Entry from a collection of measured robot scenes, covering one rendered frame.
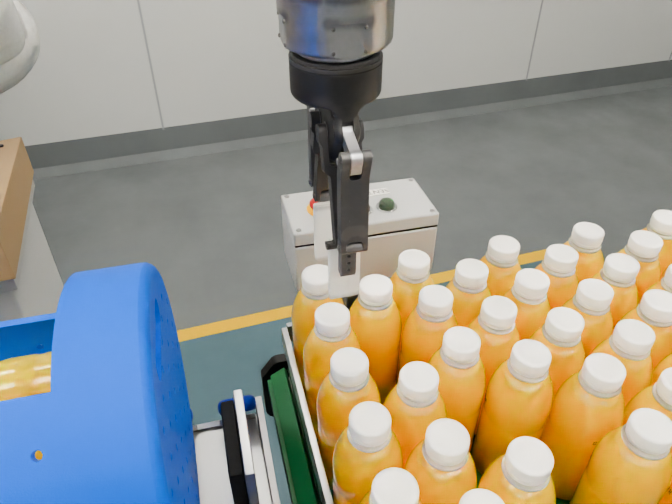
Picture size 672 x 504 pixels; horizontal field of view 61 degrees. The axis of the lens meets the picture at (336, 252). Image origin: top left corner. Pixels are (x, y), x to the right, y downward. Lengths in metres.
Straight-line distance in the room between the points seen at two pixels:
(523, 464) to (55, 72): 3.00
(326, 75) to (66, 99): 2.91
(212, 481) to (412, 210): 0.42
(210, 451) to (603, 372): 0.44
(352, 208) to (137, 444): 0.24
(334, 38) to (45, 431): 0.33
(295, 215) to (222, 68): 2.55
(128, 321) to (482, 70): 3.55
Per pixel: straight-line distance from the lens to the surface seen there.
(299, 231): 0.74
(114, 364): 0.44
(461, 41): 3.73
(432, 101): 3.76
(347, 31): 0.44
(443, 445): 0.54
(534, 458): 0.55
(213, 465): 0.73
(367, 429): 0.54
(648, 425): 0.61
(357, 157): 0.45
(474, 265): 0.72
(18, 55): 1.11
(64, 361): 0.45
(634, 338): 0.68
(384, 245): 0.79
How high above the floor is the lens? 1.53
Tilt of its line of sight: 37 degrees down
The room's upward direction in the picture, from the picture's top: straight up
